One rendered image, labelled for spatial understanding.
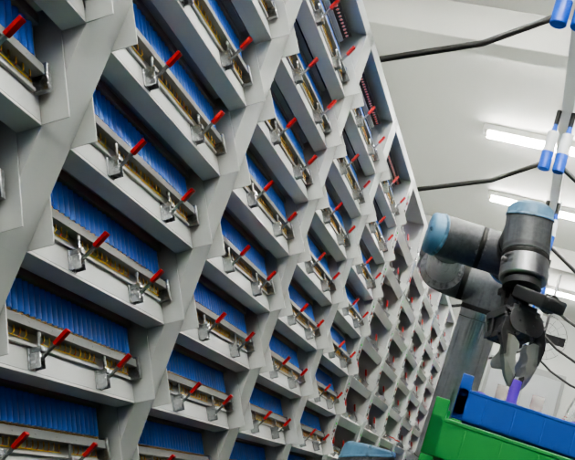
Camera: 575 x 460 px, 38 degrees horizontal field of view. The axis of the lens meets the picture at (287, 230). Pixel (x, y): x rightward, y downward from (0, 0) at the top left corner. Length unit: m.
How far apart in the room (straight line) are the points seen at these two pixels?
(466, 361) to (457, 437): 1.13
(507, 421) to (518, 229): 0.37
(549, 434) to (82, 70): 1.00
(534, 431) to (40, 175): 0.93
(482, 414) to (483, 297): 0.84
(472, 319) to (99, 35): 1.30
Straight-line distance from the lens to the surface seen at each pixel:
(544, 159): 4.50
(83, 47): 1.47
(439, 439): 1.21
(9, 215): 1.38
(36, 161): 1.42
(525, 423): 1.52
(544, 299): 1.53
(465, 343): 2.33
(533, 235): 1.66
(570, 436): 1.53
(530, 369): 1.58
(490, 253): 1.77
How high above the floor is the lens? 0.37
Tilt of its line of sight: 13 degrees up
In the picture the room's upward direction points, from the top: 19 degrees clockwise
